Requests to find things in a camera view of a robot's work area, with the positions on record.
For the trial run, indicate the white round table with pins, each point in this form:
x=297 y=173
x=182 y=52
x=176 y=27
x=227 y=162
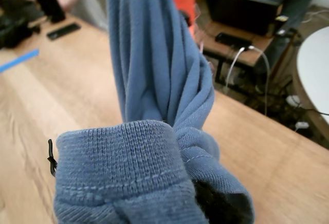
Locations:
x=316 y=62

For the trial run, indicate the blue printed T-shirt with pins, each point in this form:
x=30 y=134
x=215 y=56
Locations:
x=144 y=67

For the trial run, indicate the small wooden side table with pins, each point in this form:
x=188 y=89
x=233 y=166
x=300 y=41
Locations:
x=257 y=50

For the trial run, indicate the black power brick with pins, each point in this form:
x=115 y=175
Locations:
x=231 y=39

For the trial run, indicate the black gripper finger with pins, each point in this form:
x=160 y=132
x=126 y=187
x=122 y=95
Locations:
x=52 y=157
x=218 y=206

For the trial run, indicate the tall black speaker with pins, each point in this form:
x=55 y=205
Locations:
x=52 y=3

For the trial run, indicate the black laptop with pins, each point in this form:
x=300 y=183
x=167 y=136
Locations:
x=239 y=10

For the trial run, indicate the long blue tape strip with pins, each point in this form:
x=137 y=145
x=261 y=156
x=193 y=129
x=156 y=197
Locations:
x=18 y=60

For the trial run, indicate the black bag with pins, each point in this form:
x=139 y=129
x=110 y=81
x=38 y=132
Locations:
x=15 y=28

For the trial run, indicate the black remote control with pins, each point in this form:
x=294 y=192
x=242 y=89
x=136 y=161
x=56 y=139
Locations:
x=64 y=31

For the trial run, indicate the white power plug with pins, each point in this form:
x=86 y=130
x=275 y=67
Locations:
x=302 y=125
x=293 y=100

